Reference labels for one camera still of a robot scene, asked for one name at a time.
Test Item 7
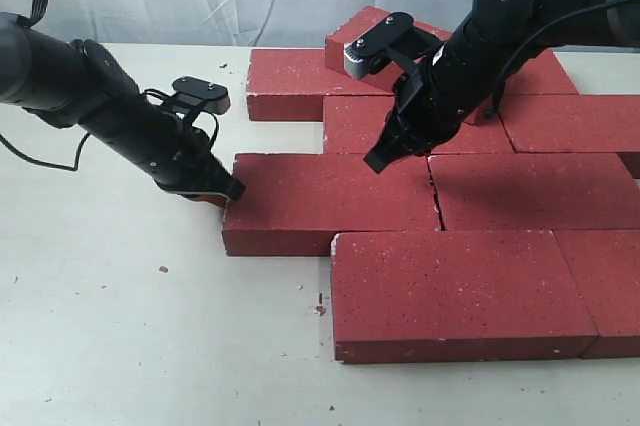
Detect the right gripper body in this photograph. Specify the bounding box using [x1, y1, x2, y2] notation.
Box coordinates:
[379, 40, 500, 156]

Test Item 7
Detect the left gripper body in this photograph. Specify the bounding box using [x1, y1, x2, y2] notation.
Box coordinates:
[99, 97, 230, 196]

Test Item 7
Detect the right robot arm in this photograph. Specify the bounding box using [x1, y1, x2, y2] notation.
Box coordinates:
[344, 0, 639, 172]

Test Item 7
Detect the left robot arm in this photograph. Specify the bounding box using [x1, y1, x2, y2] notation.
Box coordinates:
[1, 13, 245, 206]

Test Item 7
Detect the right row red brick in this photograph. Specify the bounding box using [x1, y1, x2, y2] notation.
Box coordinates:
[499, 94, 639, 179]

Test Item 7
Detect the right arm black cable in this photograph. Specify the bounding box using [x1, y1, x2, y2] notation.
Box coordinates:
[482, 0, 640, 120]

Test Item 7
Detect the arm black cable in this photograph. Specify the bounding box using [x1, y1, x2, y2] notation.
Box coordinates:
[482, 0, 640, 120]
[0, 0, 221, 173]

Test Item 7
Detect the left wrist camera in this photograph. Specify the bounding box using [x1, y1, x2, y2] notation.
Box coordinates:
[172, 76, 231, 115]

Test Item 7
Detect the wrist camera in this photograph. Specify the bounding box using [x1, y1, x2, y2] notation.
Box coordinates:
[344, 15, 414, 79]
[172, 76, 231, 115]

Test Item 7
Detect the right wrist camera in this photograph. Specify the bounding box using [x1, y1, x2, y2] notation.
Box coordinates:
[344, 15, 414, 79]

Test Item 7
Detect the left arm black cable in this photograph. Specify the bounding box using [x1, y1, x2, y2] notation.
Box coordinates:
[0, 0, 221, 173]

